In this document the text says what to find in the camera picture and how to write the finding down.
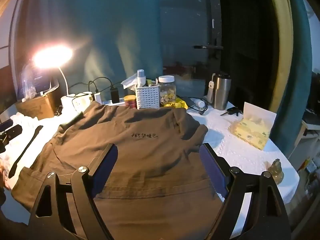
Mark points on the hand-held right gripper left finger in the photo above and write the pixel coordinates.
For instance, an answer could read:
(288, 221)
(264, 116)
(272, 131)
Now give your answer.
(106, 170)

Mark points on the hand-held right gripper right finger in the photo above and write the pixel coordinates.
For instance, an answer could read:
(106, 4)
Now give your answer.
(212, 170)

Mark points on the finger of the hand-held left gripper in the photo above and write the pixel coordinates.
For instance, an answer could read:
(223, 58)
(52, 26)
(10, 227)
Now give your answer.
(7, 125)
(26, 150)

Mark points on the brown printed t-shirt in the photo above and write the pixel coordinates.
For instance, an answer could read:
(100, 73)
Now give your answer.
(150, 160)

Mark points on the white crumpled shirt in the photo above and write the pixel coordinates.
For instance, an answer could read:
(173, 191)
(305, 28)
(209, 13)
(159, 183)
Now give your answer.
(37, 145)

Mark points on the brown cardboard box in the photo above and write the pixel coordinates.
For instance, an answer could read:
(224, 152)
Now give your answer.
(37, 107)

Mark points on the black clip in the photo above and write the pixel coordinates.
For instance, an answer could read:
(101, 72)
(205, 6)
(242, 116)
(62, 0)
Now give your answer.
(58, 110)

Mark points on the yellow tissue pack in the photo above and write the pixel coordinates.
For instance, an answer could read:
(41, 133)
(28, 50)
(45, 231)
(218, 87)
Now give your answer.
(250, 132)

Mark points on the dark box in plastic wrap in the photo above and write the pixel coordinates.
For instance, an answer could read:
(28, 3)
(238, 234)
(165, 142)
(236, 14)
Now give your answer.
(40, 80)

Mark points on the black car key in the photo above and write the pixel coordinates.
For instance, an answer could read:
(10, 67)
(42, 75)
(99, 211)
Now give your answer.
(232, 110)

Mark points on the white pill bottle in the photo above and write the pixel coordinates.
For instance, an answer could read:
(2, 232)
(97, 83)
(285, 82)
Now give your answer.
(200, 103)

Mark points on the dark power bank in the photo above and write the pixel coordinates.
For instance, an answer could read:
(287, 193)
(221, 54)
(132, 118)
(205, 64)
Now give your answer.
(190, 102)

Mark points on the red tin can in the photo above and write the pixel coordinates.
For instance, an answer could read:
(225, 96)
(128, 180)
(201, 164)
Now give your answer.
(130, 102)

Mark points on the white charger adapter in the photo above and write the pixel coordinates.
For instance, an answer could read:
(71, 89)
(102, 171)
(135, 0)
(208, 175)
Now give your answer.
(98, 98)

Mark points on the yellow snack bag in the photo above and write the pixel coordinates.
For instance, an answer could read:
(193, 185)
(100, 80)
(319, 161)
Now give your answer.
(177, 104)

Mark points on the black charger adapter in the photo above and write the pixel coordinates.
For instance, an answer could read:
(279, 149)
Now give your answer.
(115, 95)

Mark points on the white desk lamp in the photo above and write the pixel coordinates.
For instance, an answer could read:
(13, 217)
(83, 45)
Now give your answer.
(53, 56)

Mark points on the white perforated basket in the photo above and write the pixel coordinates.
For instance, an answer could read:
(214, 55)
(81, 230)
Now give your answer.
(147, 97)

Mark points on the clear jar with white lid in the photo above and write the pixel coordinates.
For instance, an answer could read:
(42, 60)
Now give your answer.
(167, 92)

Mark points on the white tissue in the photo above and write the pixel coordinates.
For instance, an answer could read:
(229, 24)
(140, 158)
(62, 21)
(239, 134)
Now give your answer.
(128, 82)

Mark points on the yellow packet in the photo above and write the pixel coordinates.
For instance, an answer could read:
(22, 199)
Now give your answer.
(150, 82)

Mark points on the cluttered side shelf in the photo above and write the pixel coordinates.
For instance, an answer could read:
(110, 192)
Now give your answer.
(308, 130)

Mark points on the teal curtain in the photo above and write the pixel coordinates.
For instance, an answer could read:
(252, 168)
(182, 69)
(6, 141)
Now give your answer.
(297, 67)

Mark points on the olive curtain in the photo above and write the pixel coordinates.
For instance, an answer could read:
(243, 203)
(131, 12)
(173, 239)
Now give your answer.
(277, 30)

